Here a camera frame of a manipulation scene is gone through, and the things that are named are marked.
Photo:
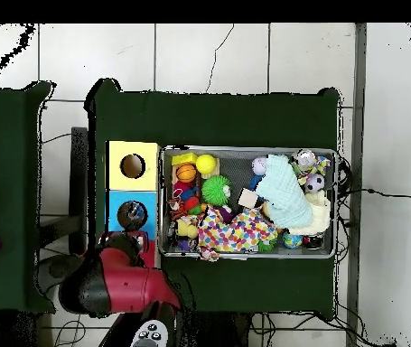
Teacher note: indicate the crushed clear plastic bottle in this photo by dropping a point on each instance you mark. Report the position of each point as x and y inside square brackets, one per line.
[137, 213]

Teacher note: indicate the colourful polka dot cloth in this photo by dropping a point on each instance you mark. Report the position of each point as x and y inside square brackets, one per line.
[237, 231]

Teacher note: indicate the plain wooden block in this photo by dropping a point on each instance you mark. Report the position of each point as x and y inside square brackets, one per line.
[248, 198]

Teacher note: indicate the mint green cloth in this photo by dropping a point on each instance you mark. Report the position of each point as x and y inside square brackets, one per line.
[284, 191]

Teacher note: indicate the cream knitted cloth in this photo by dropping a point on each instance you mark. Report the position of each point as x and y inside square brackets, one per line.
[319, 213]

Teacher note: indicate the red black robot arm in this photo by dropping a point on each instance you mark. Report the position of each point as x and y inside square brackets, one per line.
[125, 285]

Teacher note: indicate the wooden box with three holes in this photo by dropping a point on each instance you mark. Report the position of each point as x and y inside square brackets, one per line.
[147, 180]

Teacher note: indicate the silver mesh bin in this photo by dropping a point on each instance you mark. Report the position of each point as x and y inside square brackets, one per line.
[234, 150]

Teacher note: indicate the orange basketball toy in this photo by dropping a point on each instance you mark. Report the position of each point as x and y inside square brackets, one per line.
[186, 172]

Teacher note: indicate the large green spiky ball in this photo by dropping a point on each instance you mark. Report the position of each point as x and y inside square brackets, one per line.
[216, 189]

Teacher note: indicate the white baseball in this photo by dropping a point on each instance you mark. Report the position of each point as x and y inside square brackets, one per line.
[259, 165]

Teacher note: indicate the dark green tablecloth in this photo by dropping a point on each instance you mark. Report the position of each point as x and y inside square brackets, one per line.
[226, 119]
[10, 144]

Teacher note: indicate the globe print ball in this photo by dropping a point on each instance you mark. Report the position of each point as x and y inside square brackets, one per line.
[292, 240]

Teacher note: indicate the small soccer ball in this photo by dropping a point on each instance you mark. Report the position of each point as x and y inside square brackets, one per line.
[314, 182]

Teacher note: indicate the crushed silver can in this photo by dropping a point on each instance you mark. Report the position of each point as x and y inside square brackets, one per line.
[304, 158]

